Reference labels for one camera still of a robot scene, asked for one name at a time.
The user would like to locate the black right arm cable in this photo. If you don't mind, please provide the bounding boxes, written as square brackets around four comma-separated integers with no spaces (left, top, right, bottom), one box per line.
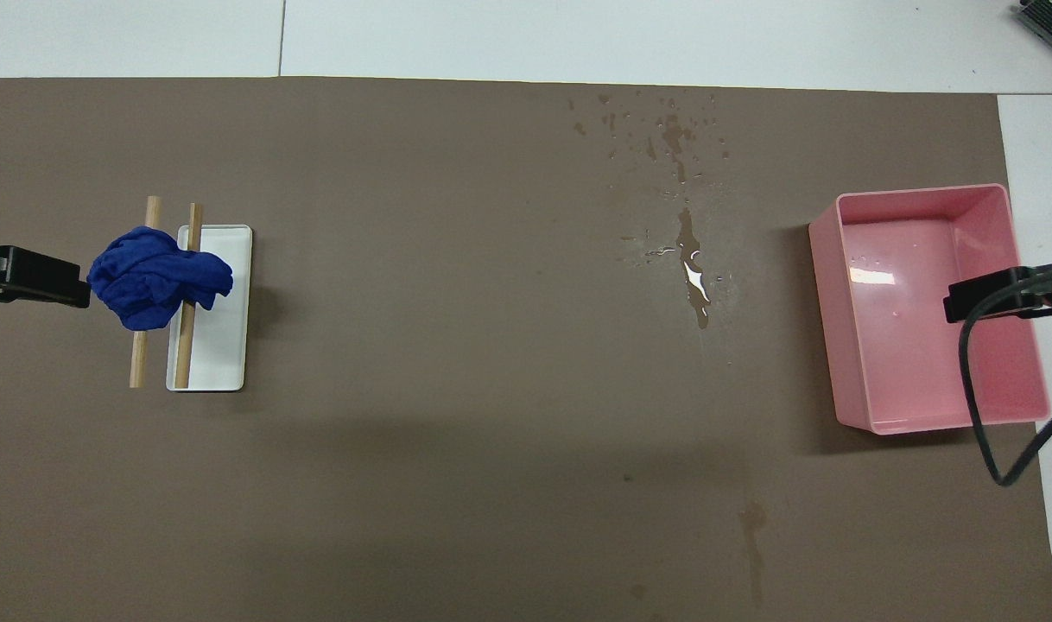
[958,259,1052,487]

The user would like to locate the spilled water puddle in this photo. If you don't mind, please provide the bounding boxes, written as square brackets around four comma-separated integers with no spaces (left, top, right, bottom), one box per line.
[567,86,745,333]

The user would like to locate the pink plastic bin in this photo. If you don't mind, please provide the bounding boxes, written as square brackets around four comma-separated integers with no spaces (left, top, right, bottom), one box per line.
[808,183,1051,435]

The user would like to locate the blue cloth towel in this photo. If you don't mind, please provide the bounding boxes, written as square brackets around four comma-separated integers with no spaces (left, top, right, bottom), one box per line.
[87,226,234,332]

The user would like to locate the white rack with wooden bars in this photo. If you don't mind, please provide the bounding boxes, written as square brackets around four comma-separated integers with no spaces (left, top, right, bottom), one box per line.
[165,225,254,393]

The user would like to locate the brown table mat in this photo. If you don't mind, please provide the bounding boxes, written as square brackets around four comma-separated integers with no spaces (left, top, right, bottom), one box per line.
[0,76,1052,622]

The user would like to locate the wooden dowel rod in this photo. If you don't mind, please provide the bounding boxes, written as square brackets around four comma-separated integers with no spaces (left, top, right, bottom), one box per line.
[174,203,205,390]
[129,196,162,389]

